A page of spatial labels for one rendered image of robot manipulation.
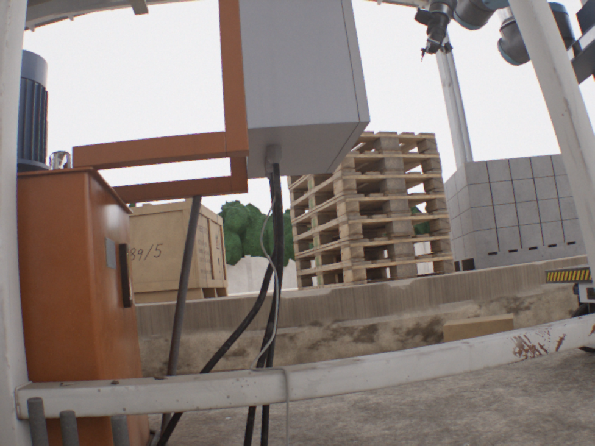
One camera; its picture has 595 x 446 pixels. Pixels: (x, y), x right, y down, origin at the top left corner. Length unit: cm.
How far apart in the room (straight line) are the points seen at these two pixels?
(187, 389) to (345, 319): 168
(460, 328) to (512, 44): 121
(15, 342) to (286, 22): 75
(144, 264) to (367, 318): 217
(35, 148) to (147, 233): 282
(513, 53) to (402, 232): 158
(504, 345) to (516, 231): 332
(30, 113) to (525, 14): 117
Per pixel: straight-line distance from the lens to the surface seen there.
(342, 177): 321
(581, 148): 102
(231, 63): 93
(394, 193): 335
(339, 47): 96
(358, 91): 93
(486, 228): 412
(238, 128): 88
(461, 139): 728
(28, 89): 136
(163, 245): 401
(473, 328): 212
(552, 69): 104
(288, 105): 90
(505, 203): 419
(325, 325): 238
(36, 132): 134
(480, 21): 132
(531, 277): 278
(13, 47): 94
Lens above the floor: 37
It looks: 7 degrees up
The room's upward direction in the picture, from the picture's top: 6 degrees counter-clockwise
